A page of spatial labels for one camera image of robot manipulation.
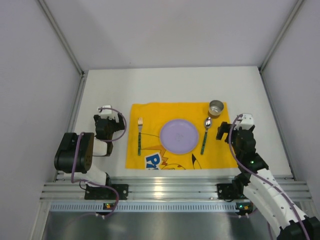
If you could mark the stainless steel cup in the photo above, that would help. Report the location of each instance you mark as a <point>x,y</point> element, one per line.
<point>215,108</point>

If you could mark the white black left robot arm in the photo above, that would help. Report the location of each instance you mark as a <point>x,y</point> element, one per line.
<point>75,153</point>

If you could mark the spoon with green handle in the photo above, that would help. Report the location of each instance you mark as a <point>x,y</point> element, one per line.
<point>207,126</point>

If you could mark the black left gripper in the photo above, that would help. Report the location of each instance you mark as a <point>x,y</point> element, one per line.
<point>110,122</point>

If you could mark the fork with green handle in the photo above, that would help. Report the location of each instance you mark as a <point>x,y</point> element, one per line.
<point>140,126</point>

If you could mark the aluminium rail frame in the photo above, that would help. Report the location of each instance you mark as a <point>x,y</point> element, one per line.
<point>143,188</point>

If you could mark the purple plastic plate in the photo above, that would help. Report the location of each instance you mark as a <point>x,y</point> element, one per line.
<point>179,136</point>

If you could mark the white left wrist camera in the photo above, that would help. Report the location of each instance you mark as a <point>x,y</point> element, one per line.
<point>105,111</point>

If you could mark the slotted grey cable duct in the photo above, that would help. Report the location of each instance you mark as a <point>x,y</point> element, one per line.
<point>148,207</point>

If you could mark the yellow cartoon placemat cloth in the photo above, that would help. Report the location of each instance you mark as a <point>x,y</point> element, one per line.
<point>155,157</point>

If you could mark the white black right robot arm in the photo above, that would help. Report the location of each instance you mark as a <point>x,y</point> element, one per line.
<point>257,183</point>

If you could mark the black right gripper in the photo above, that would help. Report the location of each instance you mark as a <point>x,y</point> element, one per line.
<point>229,129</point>

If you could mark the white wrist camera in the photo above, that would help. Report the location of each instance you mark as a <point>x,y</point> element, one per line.
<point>245,122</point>
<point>105,111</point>

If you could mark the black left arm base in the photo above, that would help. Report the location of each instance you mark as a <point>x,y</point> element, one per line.
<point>93,192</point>

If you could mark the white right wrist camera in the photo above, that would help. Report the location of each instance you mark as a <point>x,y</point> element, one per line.
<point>245,122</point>

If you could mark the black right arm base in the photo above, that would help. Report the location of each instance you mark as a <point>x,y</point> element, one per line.
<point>234,190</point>

